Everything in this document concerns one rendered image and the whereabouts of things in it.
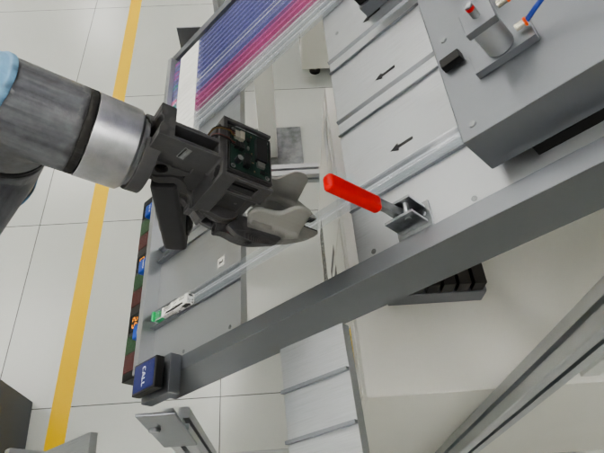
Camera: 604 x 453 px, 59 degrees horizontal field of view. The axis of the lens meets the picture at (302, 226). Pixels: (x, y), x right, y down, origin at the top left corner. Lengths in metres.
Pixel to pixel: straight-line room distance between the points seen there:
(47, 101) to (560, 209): 0.41
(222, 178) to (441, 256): 0.20
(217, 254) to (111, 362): 0.93
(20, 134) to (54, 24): 2.29
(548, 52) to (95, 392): 1.40
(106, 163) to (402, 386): 0.58
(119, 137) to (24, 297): 1.38
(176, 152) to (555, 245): 0.77
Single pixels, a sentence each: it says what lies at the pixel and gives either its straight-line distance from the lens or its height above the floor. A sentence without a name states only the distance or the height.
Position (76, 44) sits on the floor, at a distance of 2.59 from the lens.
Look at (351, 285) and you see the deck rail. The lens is 0.51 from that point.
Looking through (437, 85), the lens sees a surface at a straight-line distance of 0.57.
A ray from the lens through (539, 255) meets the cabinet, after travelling 1.04.
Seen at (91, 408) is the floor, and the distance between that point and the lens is 1.59.
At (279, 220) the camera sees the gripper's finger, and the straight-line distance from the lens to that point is 0.54.
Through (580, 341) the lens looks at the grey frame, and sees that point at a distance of 0.65.
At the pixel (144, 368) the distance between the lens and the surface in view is 0.71.
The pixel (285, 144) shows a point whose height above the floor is 0.01.
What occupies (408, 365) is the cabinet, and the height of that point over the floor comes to 0.62.
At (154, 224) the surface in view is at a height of 0.73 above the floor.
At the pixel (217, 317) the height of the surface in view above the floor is 0.82.
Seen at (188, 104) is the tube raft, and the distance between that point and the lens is 1.00.
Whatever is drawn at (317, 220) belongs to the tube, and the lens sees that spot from 0.58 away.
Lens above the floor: 1.43
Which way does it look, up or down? 56 degrees down
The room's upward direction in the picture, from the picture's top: straight up
